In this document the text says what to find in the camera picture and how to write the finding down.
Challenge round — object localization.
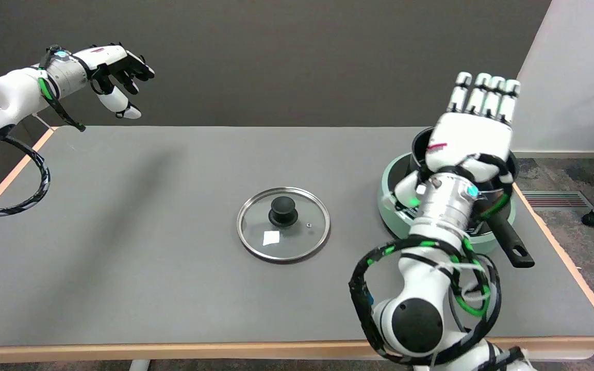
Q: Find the green black left wrist cable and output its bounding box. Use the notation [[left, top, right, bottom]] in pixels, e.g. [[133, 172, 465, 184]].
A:
[[38, 45, 86, 132]]

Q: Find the glass pot lid black knob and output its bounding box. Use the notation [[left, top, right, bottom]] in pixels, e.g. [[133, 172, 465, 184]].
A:
[[236, 187, 331, 263]]

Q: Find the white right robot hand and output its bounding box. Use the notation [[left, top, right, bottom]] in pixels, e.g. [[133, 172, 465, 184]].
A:
[[393, 72, 522, 209]]

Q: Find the black looped right arm cable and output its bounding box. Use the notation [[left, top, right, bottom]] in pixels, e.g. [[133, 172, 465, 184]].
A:
[[349, 234, 502, 367]]

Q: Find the floor vent grille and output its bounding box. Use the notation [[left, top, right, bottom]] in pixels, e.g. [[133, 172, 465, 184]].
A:
[[521, 191, 594, 209]]

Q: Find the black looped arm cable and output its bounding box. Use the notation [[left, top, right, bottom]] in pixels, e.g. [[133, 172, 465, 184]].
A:
[[0, 135, 51, 217], [349, 234, 502, 367]]

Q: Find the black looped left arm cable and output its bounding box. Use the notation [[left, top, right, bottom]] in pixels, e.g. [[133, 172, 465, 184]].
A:
[[0, 135, 51, 217]]

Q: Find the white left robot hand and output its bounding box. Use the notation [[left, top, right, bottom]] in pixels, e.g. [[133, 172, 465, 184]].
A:
[[75, 43, 156, 120]]

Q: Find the mint green induction cooker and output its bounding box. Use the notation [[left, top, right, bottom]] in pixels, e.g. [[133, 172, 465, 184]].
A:
[[378, 153, 517, 254]]

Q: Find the grey table mat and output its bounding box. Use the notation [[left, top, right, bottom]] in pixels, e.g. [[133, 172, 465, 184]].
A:
[[0, 126, 594, 348]]

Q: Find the black pot with handle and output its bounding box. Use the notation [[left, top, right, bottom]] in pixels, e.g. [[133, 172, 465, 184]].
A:
[[410, 126, 536, 268]]

